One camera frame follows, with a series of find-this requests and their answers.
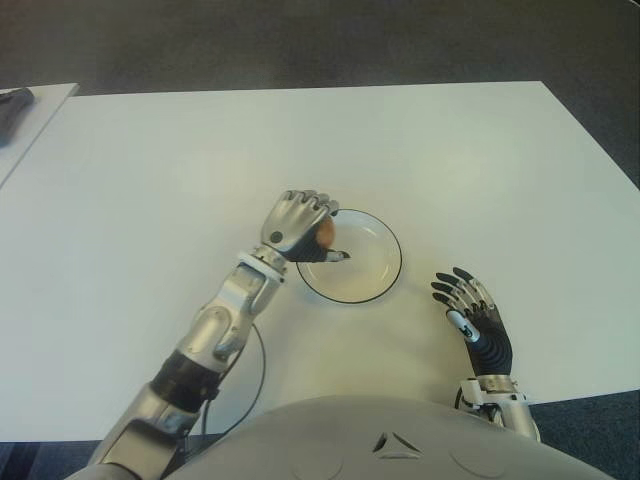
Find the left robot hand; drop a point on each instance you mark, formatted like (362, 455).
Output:
(292, 225)

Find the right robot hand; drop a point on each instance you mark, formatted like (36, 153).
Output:
(492, 345)

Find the red-yellow apple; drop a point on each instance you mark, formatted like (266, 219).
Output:
(327, 234)

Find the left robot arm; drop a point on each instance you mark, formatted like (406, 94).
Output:
(210, 340)

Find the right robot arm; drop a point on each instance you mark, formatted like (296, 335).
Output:
(515, 410)

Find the white plate with black rim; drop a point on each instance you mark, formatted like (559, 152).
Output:
(370, 270)

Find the grey robot torso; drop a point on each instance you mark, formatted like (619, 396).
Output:
(390, 445)

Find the white side table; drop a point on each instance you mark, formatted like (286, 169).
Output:
(35, 130)

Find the dark grey device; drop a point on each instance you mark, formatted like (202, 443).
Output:
(12, 112)

